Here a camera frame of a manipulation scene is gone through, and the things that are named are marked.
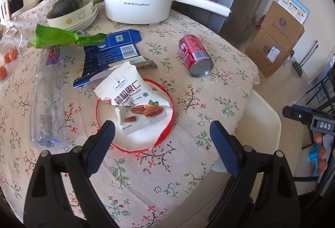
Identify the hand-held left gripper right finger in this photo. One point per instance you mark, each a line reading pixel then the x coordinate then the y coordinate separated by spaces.
pixel 225 146

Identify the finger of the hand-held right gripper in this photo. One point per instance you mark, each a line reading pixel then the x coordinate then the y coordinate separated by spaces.
pixel 303 108
pixel 295 114

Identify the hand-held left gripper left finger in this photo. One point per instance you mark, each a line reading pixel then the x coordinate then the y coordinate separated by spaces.
pixel 100 144

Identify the white plastic bin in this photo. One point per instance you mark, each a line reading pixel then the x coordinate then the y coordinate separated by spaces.
pixel 259 118

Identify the white nut packet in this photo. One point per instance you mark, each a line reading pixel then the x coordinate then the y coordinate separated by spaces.
pixel 125 92

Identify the clear plastic bottle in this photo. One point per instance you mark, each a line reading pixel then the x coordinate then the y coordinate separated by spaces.
pixel 47 102

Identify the blue paper box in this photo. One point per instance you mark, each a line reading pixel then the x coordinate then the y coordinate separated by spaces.
pixel 112 52

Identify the red drink can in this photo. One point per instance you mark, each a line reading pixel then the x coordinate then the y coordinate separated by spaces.
pixel 193 52

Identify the green snack bag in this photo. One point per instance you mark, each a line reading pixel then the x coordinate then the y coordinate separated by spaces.
pixel 52 37

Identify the person's right hand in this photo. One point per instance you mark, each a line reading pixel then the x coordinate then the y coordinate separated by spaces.
pixel 323 154

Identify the black chair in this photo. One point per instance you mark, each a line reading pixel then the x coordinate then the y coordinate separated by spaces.
pixel 322 92

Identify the broom with dustpan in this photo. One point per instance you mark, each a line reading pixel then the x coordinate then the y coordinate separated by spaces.
pixel 298 68

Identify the small dark box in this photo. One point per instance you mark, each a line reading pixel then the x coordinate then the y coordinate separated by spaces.
pixel 291 55

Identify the brown cardboard box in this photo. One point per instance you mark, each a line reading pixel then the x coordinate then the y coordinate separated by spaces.
pixel 281 26
pixel 267 52

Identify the blue white printed box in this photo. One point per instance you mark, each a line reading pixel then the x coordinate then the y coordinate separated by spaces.
pixel 293 6

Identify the small orange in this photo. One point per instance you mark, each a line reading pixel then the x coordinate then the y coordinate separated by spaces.
pixel 2 72
pixel 13 54
pixel 6 58

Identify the cream flower print bowl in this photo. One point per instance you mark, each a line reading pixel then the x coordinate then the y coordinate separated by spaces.
pixel 76 18

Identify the glass jar with cork lid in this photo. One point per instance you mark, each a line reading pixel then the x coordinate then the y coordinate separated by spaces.
pixel 13 35

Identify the dark green pumpkin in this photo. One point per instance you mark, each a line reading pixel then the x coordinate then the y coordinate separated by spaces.
pixel 66 5

